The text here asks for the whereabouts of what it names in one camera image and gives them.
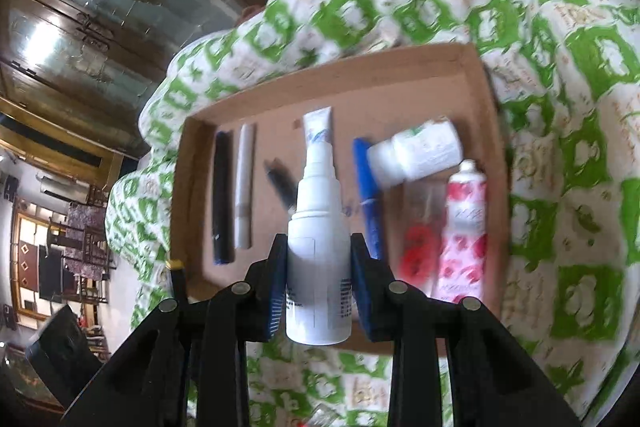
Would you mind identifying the wooden glass-door cabinet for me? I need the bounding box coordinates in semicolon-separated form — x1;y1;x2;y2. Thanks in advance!
0;0;246;142

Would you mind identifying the white pen-shaped tube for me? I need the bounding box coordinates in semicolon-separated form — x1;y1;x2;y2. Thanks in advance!
235;124;258;250

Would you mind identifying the white pill bottle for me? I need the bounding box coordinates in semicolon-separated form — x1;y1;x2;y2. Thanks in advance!
367;119;463;186

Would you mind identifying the pink floral tube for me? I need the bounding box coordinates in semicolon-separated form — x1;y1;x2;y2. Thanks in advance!
432;159;489;304

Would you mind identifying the dark wooden chair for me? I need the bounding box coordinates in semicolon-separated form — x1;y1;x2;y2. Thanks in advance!
62;202;118;280

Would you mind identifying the wooden framed cabinet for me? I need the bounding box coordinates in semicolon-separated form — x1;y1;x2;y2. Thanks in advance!
10;207;68;322

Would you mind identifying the brown cardboard tray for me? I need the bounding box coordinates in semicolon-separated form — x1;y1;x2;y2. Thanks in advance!
169;42;511;355

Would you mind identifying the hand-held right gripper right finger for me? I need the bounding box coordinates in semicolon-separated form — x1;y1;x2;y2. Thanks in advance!
351;234;581;427

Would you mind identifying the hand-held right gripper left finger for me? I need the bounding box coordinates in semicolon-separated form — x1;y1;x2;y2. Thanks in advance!
60;234;289;427

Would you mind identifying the green white printed blanket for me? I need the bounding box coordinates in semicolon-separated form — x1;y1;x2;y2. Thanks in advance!
102;0;640;427

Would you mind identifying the white spray bottle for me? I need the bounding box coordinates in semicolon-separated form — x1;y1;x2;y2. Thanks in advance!
285;142;354;346

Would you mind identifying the black pen yellow cap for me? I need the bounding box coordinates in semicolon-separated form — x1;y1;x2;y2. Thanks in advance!
169;259;190;304

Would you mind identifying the black pen clear cap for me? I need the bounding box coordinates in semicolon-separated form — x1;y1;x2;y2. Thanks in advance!
264;159;301;214

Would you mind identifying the white squeeze tube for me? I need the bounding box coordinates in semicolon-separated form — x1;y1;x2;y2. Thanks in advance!
302;107;334;148

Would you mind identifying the clear tube red cap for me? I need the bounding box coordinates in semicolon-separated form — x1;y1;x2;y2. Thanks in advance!
300;404;341;427

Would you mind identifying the clear case red tape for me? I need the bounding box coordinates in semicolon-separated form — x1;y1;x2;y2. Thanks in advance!
400;184;447;294

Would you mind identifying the black marker blue end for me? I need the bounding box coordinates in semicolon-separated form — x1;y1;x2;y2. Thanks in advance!
212;129;236;265

